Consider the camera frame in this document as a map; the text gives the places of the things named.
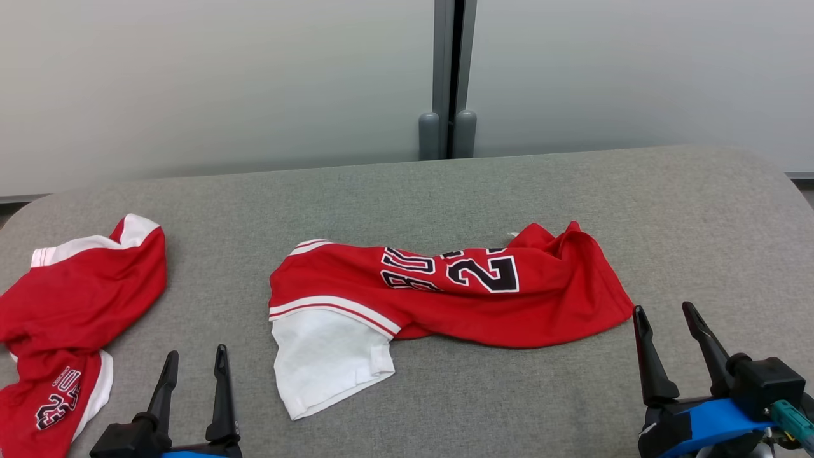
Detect grey rounded post bumper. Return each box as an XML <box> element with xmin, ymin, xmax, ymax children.
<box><xmin>418</xmin><ymin>113</ymin><xmax>441</xmax><ymax>161</ymax></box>
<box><xmin>453</xmin><ymin>110</ymin><xmax>477</xmax><ymax>159</ymax></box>

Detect right teal cable connector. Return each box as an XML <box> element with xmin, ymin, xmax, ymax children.
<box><xmin>765</xmin><ymin>399</ymin><xmax>814</xmax><ymax>454</ymax></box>

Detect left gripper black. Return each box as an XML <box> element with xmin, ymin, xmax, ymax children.
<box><xmin>147</xmin><ymin>344</ymin><xmax>244</xmax><ymax>458</ymax></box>

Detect grey partition frame post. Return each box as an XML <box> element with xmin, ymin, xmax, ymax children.
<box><xmin>432</xmin><ymin>0</ymin><xmax>478</xmax><ymax>160</ymax></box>

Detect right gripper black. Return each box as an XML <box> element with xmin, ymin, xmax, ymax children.
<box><xmin>632</xmin><ymin>301</ymin><xmax>733</xmax><ymax>458</ymax></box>

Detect red jersey with white sleeves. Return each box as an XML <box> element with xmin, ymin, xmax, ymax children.
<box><xmin>268</xmin><ymin>221</ymin><xmax>635</xmax><ymax>422</ymax></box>

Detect red shorts with white trim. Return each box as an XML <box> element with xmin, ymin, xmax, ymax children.
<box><xmin>0</xmin><ymin>214</ymin><xmax>167</xmax><ymax>458</ymax></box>

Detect right blue camera mount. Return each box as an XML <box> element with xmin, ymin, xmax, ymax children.
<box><xmin>661</xmin><ymin>397</ymin><xmax>775</xmax><ymax>458</ymax></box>

